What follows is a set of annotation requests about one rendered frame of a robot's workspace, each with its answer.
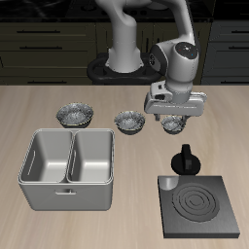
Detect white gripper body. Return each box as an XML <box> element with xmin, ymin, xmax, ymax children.
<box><xmin>143</xmin><ymin>91</ymin><xmax>207</xmax><ymax>117</ymax></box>

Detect small grey speckled bowl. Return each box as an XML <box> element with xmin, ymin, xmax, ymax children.
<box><xmin>160</xmin><ymin>115</ymin><xmax>187</xmax><ymax>135</ymax></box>

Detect medium grey speckled bowl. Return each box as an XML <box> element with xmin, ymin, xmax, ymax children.
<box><xmin>114</xmin><ymin>110</ymin><xmax>147</xmax><ymax>136</ymax></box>

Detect large grey speckled bowl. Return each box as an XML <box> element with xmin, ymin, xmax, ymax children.
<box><xmin>55</xmin><ymin>102</ymin><xmax>94</xmax><ymax>128</ymax></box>

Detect round black stove knob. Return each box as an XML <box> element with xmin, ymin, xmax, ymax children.
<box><xmin>170</xmin><ymin>143</ymin><xmax>202</xmax><ymax>176</ymax></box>

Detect dark grey stove plate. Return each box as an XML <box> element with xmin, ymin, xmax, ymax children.
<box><xmin>157</xmin><ymin>175</ymin><xmax>241</xmax><ymax>239</ymax></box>

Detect white two-bin basket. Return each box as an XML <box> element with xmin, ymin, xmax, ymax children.
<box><xmin>17</xmin><ymin>127</ymin><xmax>116</xmax><ymax>212</ymax></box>

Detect dark kitchen cupboards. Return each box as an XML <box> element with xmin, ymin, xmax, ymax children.
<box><xmin>0</xmin><ymin>0</ymin><xmax>249</xmax><ymax>87</ymax></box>

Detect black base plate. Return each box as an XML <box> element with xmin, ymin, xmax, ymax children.
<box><xmin>86</xmin><ymin>52</ymin><xmax>162</xmax><ymax>82</ymax></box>

